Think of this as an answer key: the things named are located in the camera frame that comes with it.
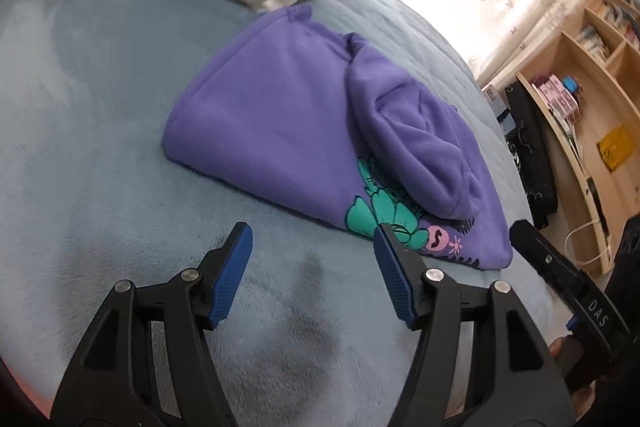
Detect white cable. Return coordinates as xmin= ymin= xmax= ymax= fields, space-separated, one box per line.
xmin=564 ymin=218 xmax=614 ymax=267

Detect pink storage boxes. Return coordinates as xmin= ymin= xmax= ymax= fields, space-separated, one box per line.
xmin=533 ymin=75 xmax=580 ymax=124

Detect white box with label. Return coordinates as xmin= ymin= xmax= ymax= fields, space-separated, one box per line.
xmin=483 ymin=84 xmax=515 ymax=135

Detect blue-grey bed blanket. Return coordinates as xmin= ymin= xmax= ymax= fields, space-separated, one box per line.
xmin=0 ymin=0 xmax=559 ymax=417

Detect yellow cloth on shelf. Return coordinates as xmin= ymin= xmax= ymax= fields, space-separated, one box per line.
xmin=597 ymin=126 xmax=636 ymax=172

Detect purple zip hoodie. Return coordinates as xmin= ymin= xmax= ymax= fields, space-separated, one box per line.
xmin=162 ymin=5 xmax=513 ymax=270

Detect person's hand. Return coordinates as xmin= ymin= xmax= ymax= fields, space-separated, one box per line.
xmin=549 ymin=337 xmax=596 ymax=419

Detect black hanging patterned clothes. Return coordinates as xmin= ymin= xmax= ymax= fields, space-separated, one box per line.
xmin=506 ymin=81 xmax=558 ymax=230

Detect wooden curved shelf unit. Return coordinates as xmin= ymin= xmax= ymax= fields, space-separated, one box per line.
xmin=484 ymin=0 xmax=639 ymax=277

